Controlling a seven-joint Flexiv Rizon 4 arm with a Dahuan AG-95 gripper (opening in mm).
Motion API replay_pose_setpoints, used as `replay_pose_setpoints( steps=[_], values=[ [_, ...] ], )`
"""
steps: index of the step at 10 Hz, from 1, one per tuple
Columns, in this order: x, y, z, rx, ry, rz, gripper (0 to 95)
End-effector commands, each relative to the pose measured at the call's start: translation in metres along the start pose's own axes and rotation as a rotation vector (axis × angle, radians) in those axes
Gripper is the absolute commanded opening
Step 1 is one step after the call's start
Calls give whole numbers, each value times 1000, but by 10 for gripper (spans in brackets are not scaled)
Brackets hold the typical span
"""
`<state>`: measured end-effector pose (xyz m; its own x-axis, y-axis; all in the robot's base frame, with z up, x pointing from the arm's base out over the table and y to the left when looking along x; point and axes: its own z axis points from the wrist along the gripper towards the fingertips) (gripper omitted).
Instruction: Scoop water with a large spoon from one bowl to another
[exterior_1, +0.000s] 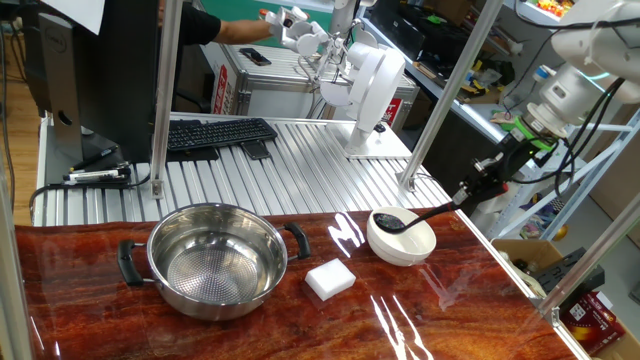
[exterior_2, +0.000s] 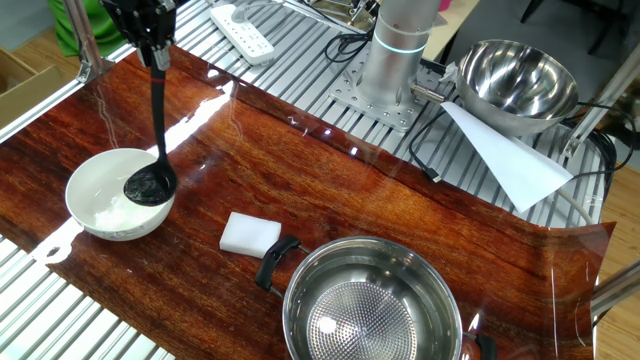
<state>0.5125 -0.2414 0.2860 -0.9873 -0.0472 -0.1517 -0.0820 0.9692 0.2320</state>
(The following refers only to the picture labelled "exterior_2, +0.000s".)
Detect aluminium frame post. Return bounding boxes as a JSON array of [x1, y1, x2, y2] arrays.
[[62, 0, 107, 84], [589, 259, 640, 321], [562, 47, 640, 159]]

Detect white power strip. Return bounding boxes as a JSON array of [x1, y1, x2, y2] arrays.
[[209, 3, 276, 66]]

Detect silver cable connector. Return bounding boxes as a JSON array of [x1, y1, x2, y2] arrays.
[[409, 82, 447, 105]]

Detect white sponge block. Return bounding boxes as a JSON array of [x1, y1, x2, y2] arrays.
[[219, 211, 283, 260]]

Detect green cloth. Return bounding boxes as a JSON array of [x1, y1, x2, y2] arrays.
[[47, 0, 129, 57]]

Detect black usb cable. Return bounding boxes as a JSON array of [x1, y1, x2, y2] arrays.
[[408, 107, 451, 184]]

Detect white paper sheet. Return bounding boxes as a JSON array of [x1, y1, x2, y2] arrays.
[[442, 101, 575, 214]]

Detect black camera cable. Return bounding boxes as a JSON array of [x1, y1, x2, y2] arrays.
[[323, 27, 375, 65]]

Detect red brown woodgrain mat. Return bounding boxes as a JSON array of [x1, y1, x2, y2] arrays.
[[0, 35, 617, 360]]

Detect white ceramic bowl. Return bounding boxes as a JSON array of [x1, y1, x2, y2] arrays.
[[64, 147, 176, 242]]

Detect black cable bundle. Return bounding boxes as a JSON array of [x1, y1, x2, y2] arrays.
[[559, 99, 637, 201]]

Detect black ladle red tip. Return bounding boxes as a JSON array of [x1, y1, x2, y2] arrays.
[[123, 63, 179, 208]]

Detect stainless steel mixing bowl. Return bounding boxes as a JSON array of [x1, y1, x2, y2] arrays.
[[455, 39, 581, 137]]

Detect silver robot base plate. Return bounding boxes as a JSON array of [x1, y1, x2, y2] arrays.
[[328, 49, 437, 134]]

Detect beige wooden board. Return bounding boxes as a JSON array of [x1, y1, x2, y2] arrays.
[[423, 0, 481, 62]]

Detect open cardboard box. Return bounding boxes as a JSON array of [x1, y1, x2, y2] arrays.
[[0, 47, 71, 129]]

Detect white thick cable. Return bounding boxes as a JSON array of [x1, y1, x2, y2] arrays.
[[557, 187, 596, 226]]

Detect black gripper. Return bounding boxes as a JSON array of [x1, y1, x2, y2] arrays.
[[99, 0, 179, 72]]

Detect stainless steel pot black handles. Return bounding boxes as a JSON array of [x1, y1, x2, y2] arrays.
[[254, 234, 499, 360]]

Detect aluminium frame rail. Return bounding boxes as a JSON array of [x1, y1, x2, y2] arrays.
[[0, 77, 89, 145]]

